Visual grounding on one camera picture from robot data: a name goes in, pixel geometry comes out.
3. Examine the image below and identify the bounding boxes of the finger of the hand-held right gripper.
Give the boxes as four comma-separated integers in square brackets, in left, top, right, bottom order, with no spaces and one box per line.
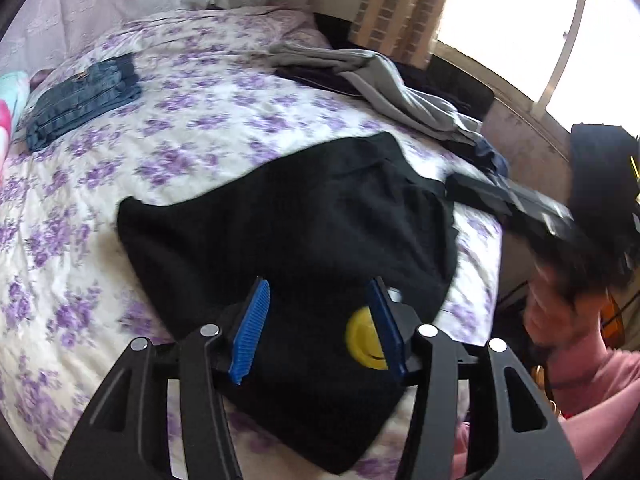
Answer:
[444,172,576,237]

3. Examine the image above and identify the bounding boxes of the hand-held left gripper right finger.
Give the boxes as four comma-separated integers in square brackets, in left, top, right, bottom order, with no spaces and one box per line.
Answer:
[367,277,583,480]

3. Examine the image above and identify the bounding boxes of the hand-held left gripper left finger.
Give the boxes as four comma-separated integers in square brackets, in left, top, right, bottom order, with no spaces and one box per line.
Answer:
[52,276,271,480]

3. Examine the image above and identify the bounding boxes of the black t-shirt with yellow smiley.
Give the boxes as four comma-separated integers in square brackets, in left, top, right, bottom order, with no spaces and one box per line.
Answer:
[116,131,460,476]

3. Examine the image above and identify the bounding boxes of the dark blue garment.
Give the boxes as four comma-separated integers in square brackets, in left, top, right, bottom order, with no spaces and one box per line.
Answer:
[472,137,511,176]

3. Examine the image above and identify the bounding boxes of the person's head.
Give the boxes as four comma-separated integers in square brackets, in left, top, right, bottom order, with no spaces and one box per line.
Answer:
[522,232,631,361]

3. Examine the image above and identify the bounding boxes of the orange wooden object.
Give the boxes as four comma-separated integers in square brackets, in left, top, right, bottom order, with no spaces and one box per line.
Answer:
[600,292,628,348]

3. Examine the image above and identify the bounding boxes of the grey garment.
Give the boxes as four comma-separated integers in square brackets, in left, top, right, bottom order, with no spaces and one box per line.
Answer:
[267,40,483,143]

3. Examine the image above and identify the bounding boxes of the brick-pattern curtain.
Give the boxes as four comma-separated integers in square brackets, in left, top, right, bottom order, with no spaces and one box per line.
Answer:
[350,0,461,68]

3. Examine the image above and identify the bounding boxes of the black garment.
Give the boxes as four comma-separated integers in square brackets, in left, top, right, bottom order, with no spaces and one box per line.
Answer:
[274,64,361,97]

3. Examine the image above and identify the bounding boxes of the person's pink shirt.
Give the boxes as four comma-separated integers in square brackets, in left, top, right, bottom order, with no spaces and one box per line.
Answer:
[452,347,640,480]

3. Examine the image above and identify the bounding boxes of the purple floral bed sheet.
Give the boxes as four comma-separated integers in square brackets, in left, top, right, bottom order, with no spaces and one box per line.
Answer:
[0,7,503,480]

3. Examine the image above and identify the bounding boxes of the folded blue jeans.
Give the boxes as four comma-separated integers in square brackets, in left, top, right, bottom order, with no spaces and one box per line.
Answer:
[25,52,143,152]

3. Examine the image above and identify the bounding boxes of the pink and teal clothes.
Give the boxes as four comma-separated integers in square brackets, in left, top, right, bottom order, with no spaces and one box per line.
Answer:
[0,70,31,181]

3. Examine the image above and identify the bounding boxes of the window frame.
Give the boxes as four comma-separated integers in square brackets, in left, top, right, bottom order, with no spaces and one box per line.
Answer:
[430,0,640,131]

